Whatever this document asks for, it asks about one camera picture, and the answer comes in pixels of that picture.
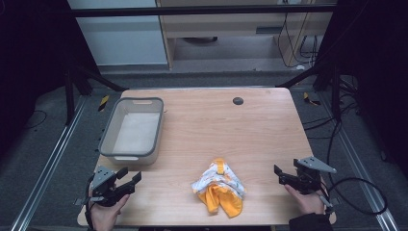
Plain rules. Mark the black horizontal frame bar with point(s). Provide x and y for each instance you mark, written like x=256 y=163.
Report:
x=192 y=11

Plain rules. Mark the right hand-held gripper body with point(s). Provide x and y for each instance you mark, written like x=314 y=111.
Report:
x=308 y=178

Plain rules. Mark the aluminium floor rail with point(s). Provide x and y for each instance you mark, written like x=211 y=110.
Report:
x=48 y=163
x=359 y=163

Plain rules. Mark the white basket with grey rim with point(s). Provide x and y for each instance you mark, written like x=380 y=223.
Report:
x=134 y=131

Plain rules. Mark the black metal stand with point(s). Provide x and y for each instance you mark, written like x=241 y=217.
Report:
x=335 y=93
x=69 y=96

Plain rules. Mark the white and yellow garment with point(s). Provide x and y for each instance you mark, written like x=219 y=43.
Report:
x=219 y=189

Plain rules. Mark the white cabinet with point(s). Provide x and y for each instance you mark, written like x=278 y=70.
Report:
x=122 y=41

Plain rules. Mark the person's right hand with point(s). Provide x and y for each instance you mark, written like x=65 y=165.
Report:
x=308 y=203

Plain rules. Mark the person's left hand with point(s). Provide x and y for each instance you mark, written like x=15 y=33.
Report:
x=104 y=216

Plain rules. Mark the dark curtain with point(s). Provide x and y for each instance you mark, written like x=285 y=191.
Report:
x=32 y=64
x=375 y=64

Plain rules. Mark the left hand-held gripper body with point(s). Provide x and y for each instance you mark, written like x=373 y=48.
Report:
x=102 y=179

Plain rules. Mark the yellow and black tape strip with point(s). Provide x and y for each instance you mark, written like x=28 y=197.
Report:
x=309 y=99
x=103 y=102

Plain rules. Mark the dark round table grommet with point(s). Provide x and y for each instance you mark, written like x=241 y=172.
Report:
x=238 y=101

